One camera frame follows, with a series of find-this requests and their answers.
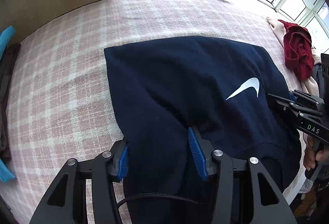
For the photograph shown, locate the cream garment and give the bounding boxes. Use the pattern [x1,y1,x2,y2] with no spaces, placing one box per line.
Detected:
[266,16,319,96]

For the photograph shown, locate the navy blue pants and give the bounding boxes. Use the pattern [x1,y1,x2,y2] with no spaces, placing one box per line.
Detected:
[104,36,302,224]

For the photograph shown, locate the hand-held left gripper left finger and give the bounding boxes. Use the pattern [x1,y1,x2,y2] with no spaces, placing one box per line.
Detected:
[29,140,129,224]

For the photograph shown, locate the person's right hand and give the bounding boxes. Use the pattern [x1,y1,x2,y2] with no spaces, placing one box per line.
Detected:
[304,135,329,170]

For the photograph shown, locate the pink plaid blanket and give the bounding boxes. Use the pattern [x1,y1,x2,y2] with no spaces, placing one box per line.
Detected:
[0,0,319,224]

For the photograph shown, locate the dark grey folded garment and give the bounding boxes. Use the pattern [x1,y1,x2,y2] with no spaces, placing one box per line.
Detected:
[0,43,21,159]

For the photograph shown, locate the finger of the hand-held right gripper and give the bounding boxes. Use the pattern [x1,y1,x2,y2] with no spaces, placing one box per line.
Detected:
[290,90,325,115]
[269,94,329,142]

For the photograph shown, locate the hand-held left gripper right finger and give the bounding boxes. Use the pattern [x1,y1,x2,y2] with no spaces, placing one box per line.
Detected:
[187,127,296,224]

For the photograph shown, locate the light blue folded garment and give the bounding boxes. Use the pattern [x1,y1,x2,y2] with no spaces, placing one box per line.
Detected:
[0,26,16,183]

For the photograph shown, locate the red garment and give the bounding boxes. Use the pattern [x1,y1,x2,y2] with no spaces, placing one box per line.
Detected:
[278,19,315,80]

